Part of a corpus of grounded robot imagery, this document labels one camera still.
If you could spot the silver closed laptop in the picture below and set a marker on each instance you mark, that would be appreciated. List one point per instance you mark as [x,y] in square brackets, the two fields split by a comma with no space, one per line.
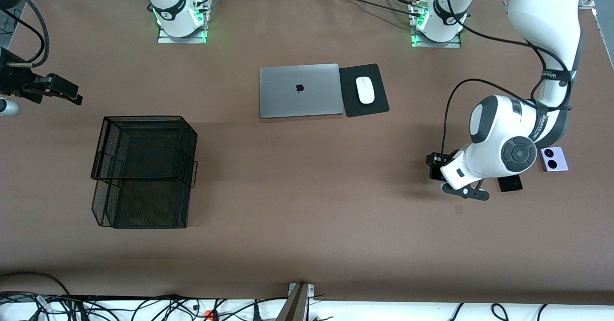
[288,95]

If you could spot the lavender flip phone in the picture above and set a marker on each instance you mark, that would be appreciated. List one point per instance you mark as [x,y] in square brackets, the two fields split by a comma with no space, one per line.
[555,160]

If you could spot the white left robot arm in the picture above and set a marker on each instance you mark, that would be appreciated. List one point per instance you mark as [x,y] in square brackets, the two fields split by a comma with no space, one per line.
[499,134]

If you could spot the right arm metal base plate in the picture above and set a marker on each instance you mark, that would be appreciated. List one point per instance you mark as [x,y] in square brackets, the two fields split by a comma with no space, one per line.
[165,39]

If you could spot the black slab smartphone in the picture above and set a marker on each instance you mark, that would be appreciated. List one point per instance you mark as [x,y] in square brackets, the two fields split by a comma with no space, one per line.
[511,183]

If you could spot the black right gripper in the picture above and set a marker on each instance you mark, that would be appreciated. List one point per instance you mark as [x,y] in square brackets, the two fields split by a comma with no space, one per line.
[14,82]

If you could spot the black mouse pad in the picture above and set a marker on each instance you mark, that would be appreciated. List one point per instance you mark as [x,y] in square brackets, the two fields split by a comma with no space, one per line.
[379,105]

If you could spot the grey metal camera post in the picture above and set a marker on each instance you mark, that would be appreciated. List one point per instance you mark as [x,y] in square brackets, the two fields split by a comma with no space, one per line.
[295,306]

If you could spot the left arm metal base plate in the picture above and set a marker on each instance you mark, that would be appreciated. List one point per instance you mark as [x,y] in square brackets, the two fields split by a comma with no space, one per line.
[417,44]

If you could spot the white computer mouse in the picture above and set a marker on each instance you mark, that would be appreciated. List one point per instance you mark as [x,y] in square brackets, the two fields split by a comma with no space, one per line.
[365,90]

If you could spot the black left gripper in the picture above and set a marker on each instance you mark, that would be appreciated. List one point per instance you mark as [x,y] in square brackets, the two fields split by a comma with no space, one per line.
[438,164]

